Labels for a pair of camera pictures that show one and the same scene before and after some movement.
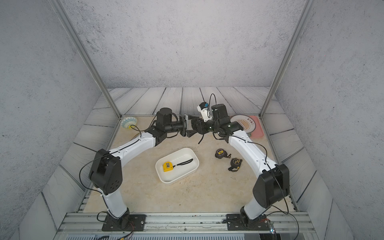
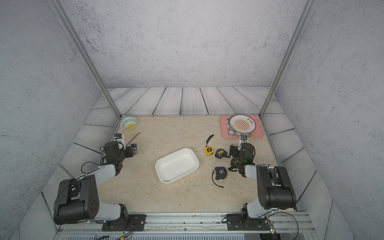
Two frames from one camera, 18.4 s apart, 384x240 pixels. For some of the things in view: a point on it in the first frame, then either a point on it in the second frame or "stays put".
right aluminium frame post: (288, 55) stays put
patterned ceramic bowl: (128, 121) stays put
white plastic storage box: (180, 171) stays put
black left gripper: (183, 124) to (133, 148)
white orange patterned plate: (247, 122) stays put
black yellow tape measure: (221, 153) stays put
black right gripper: (201, 129) to (234, 149)
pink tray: (258, 131) stays put
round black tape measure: (235, 164) stays put
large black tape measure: (200, 126) to (221, 173)
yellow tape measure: (167, 166) to (209, 150)
